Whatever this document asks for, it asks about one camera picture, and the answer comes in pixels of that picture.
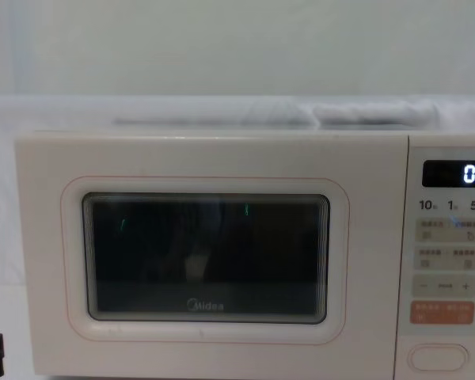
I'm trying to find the cream microwave oven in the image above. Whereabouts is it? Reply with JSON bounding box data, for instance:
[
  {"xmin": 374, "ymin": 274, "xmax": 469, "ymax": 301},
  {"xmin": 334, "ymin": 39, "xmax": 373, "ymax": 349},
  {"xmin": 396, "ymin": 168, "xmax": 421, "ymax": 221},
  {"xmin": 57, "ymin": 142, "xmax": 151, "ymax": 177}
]
[{"xmin": 13, "ymin": 129, "xmax": 475, "ymax": 380}]

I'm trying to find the microwave oven control panel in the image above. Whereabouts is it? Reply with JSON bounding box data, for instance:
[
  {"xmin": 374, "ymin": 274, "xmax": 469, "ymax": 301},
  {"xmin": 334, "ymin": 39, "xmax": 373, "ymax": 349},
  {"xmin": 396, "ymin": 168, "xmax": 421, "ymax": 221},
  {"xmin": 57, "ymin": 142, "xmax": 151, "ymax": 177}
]
[{"xmin": 395, "ymin": 134, "xmax": 475, "ymax": 380}]

